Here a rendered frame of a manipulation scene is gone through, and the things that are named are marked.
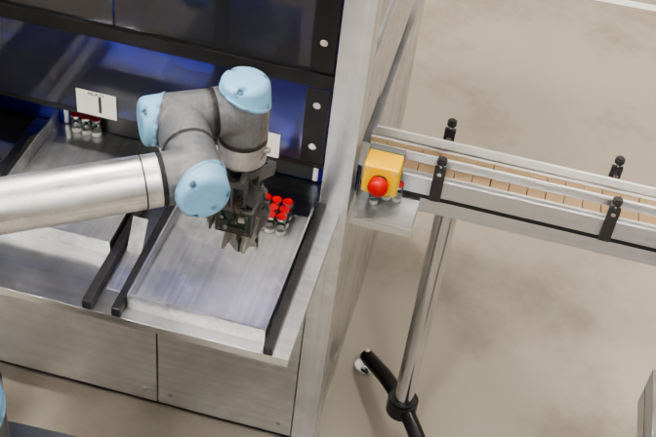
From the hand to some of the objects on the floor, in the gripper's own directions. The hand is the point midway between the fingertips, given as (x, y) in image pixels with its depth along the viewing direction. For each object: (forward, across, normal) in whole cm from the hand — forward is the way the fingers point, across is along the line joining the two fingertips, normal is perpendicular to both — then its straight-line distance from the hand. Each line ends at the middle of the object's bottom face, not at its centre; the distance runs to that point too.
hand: (240, 242), depth 179 cm
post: (+110, +10, +39) cm, 117 cm away
